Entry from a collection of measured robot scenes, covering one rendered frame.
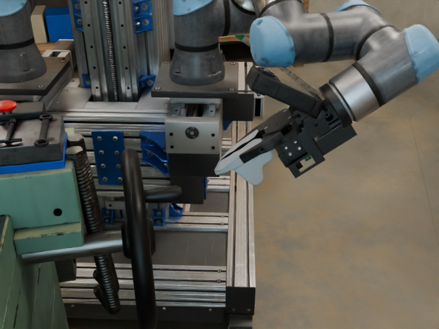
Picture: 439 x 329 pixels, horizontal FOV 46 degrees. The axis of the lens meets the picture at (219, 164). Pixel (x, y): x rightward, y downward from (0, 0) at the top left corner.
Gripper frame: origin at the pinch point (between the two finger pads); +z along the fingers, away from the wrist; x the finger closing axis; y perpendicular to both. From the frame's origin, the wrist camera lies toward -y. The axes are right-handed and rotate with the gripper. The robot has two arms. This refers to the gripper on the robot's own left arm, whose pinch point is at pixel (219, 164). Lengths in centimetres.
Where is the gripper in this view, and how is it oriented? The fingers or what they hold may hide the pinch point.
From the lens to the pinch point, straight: 79.2
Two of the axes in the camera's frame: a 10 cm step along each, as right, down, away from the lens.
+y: 5.6, 7.7, 3.1
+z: -8.3, 5.4, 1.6
